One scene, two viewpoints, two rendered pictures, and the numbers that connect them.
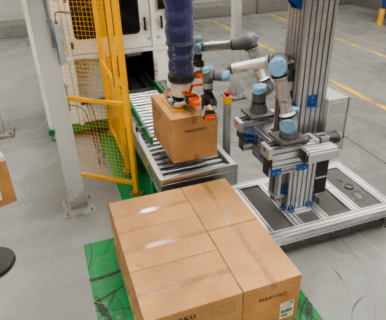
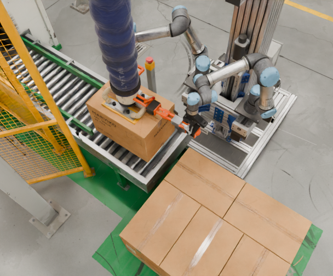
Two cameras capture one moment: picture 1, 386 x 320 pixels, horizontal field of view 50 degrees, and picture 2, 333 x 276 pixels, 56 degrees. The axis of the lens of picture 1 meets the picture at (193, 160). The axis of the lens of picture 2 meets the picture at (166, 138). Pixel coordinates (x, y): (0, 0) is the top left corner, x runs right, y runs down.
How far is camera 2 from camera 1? 2.10 m
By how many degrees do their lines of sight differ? 36
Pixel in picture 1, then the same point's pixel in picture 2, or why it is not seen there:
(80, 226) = (72, 239)
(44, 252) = not seen: outside the picture
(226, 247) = (249, 227)
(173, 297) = not seen: outside the picture
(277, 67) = (271, 79)
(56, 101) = not seen: outside the picture
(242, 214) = (233, 183)
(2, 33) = not seen: outside the picture
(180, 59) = (130, 74)
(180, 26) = (126, 45)
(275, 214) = (226, 148)
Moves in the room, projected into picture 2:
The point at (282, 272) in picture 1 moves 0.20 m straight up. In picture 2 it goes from (300, 228) to (309, 220)
